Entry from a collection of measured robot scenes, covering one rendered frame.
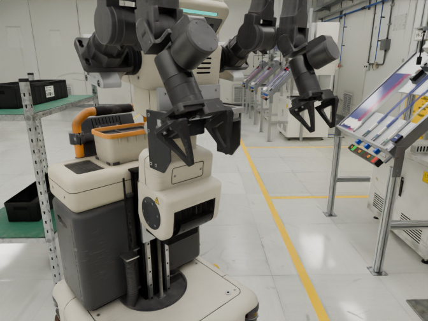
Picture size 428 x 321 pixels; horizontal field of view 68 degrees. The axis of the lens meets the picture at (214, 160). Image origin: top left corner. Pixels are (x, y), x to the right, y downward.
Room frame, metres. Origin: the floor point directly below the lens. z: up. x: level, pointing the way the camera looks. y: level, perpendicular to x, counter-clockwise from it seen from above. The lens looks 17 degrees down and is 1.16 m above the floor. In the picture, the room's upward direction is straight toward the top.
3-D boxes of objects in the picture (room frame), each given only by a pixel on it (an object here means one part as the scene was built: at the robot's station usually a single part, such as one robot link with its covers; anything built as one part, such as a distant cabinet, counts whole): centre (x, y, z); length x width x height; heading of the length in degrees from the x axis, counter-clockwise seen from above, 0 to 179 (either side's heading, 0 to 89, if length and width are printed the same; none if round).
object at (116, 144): (1.19, 0.33, 0.87); 0.23 x 0.15 x 0.11; 133
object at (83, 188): (1.18, 0.31, 0.59); 0.55 x 0.34 x 0.83; 133
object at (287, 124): (5.23, -1.44, 0.95); 1.36 x 0.82 x 1.90; 92
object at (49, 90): (1.83, 1.03, 1.01); 0.57 x 0.17 x 0.11; 1
